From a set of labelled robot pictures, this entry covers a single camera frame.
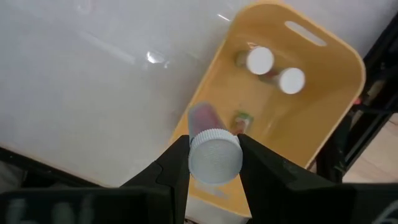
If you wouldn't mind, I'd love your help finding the yellow plastic bin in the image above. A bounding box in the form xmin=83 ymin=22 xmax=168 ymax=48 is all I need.
xmin=169 ymin=0 xmax=367 ymax=218

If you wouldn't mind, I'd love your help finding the small green red bottle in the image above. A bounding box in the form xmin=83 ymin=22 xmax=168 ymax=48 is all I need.
xmin=231 ymin=110 xmax=254 ymax=134

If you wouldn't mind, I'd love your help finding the red pill medicine bottle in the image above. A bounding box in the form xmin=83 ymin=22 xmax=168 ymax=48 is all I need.
xmin=187 ymin=101 xmax=244 ymax=187

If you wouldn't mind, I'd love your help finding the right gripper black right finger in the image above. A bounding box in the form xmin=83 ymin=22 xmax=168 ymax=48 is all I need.
xmin=237 ymin=133 xmax=343 ymax=224

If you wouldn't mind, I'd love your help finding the green-tinted red pill bottle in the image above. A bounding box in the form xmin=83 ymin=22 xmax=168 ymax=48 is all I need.
xmin=258 ymin=67 xmax=307 ymax=95

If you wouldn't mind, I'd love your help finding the white-capped medicine bottle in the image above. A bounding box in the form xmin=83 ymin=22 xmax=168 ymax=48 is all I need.
xmin=234 ymin=45 xmax=275 ymax=76

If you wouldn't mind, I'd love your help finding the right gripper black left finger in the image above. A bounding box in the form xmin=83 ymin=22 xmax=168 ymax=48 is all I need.
xmin=119 ymin=134 xmax=191 ymax=224

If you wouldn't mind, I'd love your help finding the black table frame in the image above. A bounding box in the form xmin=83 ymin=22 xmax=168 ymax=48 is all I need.
xmin=312 ymin=12 xmax=398 ymax=184

